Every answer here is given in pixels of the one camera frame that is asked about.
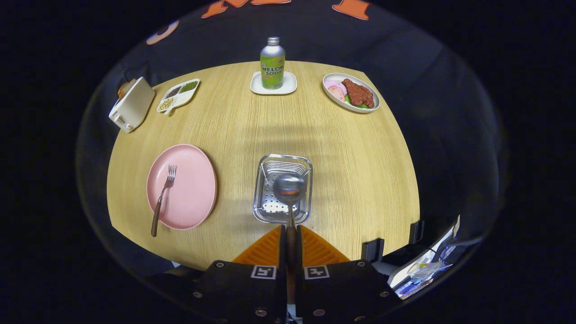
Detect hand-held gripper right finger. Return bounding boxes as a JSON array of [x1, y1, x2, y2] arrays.
[[296, 225, 397, 324]]

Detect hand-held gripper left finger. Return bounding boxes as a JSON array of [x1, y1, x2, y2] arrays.
[[191, 225, 288, 324]]

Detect metal spoon wooden handle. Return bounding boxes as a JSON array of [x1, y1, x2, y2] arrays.
[[273, 174, 306, 306]]

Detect metal fork wooden handle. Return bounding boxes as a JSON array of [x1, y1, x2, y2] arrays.
[[151, 165, 177, 238]]

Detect black table clamp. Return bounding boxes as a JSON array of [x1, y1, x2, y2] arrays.
[[409, 220, 425, 245], [361, 238, 386, 263]]

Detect pile of white papers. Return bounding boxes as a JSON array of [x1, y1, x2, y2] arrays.
[[388, 215, 462, 300]]

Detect metal perforated basket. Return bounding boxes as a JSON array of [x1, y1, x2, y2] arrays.
[[252, 154, 314, 225]]

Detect pink round plate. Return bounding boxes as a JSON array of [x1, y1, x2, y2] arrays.
[[146, 144, 218, 231]]

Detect white oval food plate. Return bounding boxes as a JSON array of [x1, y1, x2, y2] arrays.
[[322, 73, 381, 113]]

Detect green lettuce leaf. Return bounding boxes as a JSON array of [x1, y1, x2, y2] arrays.
[[344, 94, 369, 109]]

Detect brown meat slice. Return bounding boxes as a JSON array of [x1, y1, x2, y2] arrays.
[[341, 79, 375, 109]]

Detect pink ham slices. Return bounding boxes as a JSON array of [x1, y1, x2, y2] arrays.
[[324, 80, 348, 102]]

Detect white divided bean dish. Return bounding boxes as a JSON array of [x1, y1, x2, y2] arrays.
[[157, 79, 201, 116]]

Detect white square coaster tray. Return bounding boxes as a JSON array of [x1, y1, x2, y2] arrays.
[[250, 71, 298, 95]]

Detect white toaster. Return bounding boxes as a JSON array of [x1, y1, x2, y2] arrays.
[[109, 76, 156, 134]]

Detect green soda bottle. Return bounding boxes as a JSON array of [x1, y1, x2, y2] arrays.
[[260, 37, 286, 90]]

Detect toast bread slices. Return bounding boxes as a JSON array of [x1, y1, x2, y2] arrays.
[[117, 79, 136, 100]]

